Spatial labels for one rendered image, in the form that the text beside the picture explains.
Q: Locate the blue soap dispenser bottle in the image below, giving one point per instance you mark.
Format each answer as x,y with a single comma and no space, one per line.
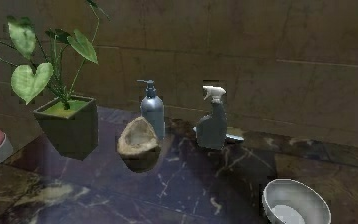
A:
152,111

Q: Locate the grey spray bottle white trigger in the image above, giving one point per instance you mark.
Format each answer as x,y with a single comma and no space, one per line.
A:
213,128

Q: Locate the pale blue flat object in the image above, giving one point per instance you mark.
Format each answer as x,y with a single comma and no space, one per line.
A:
234,137

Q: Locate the green house plant in pot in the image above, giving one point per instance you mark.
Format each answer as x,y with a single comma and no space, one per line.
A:
67,130

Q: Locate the grey metal bowl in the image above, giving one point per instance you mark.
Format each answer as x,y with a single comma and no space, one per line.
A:
295,203

